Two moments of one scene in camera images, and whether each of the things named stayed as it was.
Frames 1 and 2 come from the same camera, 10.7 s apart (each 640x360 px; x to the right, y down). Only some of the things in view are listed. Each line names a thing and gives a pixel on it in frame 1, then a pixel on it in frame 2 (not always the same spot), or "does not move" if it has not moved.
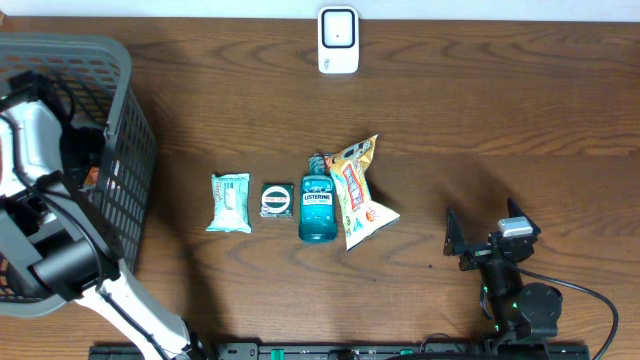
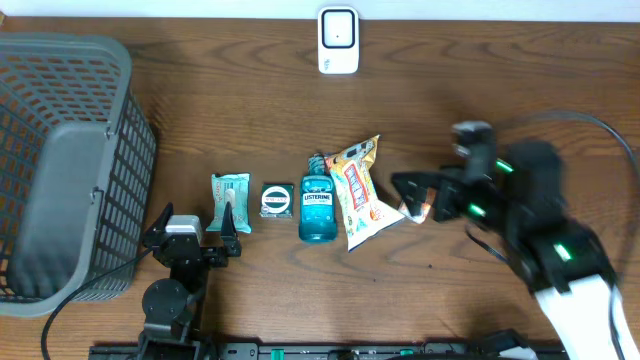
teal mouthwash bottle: [317, 223] does not move
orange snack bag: [362, 215] does not move
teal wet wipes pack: [231, 202] does not move
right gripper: [454, 241] -> [450, 182]
